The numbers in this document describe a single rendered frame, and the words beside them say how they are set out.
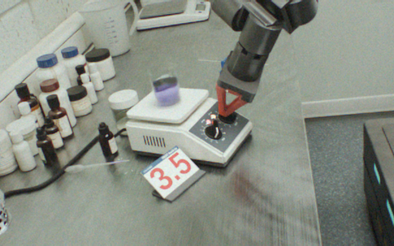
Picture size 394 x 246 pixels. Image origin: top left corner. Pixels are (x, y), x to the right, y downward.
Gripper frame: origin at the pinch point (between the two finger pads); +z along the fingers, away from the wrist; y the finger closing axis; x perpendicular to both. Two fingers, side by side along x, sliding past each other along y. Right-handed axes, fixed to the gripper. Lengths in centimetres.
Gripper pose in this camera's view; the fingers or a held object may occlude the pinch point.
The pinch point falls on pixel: (225, 110)
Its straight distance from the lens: 87.3
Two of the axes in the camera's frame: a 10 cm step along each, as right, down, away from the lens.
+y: -2.6, 5.9, -7.6
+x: 9.2, 3.9, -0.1
